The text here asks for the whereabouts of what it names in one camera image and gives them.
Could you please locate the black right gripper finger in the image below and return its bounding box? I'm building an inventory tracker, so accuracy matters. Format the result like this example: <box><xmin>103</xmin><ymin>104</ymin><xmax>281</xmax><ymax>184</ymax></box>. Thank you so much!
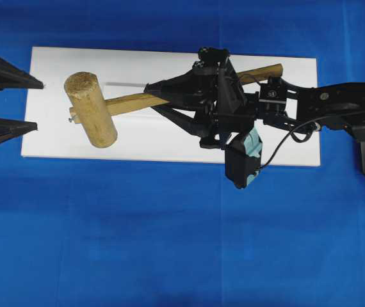
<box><xmin>152</xmin><ymin>105</ymin><xmax>205</xmax><ymax>137</ymax></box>
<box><xmin>144</xmin><ymin>70</ymin><xmax>202</xmax><ymax>103</ymax></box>

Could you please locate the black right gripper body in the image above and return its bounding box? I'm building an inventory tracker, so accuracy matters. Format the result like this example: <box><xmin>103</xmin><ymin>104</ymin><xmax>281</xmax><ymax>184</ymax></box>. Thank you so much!
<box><xmin>193</xmin><ymin>47</ymin><xmax>261</xmax><ymax>149</ymax></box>

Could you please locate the wooden mallet hammer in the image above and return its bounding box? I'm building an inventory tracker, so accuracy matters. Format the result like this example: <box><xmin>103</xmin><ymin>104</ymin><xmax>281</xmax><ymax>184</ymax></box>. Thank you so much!
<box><xmin>64</xmin><ymin>64</ymin><xmax>283</xmax><ymax>148</ymax></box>

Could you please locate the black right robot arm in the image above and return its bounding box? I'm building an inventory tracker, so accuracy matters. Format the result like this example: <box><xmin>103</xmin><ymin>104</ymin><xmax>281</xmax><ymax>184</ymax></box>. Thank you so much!
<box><xmin>144</xmin><ymin>47</ymin><xmax>365</xmax><ymax>149</ymax></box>

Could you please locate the white foam board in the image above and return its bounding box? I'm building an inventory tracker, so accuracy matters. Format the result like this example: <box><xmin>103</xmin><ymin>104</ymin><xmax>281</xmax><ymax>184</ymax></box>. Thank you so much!
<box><xmin>21</xmin><ymin>47</ymin><xmax>321</xmax><ymax>166</ymax></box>

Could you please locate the blue table cloth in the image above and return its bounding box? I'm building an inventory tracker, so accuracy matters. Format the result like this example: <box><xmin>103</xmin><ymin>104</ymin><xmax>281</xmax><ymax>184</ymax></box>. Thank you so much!
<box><xmin>0</xmin><ymin>1</ymin><xmax>365</xmax><ymax>306</ymax></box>

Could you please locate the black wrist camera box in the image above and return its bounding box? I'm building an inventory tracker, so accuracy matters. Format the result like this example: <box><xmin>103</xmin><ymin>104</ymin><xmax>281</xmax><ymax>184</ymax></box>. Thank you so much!
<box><xmin>225</xmin><ymin>128</ymin><xmax>263</xmax><ymax>189</ymax></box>

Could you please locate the black camera cable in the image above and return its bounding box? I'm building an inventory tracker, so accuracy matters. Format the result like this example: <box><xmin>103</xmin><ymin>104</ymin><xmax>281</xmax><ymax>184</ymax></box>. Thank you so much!
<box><xmin>252</xmin><ymin>114</ymin><xmax>330</xmax><ymax>175</ymax></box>

